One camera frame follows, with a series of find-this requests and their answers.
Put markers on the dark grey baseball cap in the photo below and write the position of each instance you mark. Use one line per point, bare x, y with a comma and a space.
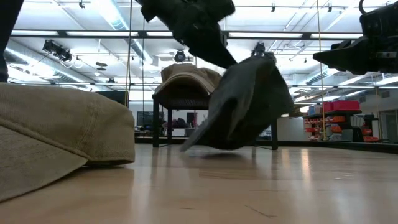
248, 102

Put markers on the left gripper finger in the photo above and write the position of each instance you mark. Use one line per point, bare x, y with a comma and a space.
217, 54

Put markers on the shelf with red bins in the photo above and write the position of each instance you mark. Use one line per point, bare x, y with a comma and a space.
342, 105

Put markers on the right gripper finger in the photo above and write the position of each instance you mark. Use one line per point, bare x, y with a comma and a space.
345, 59

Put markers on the silver ceiling air duct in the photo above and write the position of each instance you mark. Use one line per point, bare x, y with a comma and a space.
116, 21

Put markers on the dark ceiling disc fixture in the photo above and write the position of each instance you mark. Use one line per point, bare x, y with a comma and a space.
101, 64

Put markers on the black aluminium table frame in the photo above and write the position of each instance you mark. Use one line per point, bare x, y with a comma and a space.
342, 145

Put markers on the black mesh metal riser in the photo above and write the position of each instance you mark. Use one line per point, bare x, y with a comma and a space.
180, 102

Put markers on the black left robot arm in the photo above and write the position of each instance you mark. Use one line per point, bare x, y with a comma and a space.
7, 37

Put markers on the black ceiling camera cluster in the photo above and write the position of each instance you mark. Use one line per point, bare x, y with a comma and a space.
57, 51

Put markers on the black monitor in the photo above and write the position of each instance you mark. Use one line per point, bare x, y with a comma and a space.
115, 98

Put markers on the black horizontal frame bar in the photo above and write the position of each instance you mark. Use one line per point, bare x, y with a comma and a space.
62, 33

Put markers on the black round ceiling fixture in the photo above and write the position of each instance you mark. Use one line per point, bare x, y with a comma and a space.
179, 56

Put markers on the tan baseball cap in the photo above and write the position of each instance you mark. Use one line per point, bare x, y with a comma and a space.
62, 124
180, 87
192, 70

